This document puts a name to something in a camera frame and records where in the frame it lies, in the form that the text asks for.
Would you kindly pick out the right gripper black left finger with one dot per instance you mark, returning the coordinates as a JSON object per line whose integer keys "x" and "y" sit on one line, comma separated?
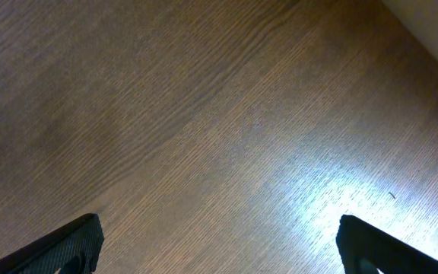
{"x": 72, "y": 248}

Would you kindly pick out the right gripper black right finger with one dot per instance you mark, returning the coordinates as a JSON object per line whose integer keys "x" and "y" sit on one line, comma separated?
{"x": 366, "y": 249}

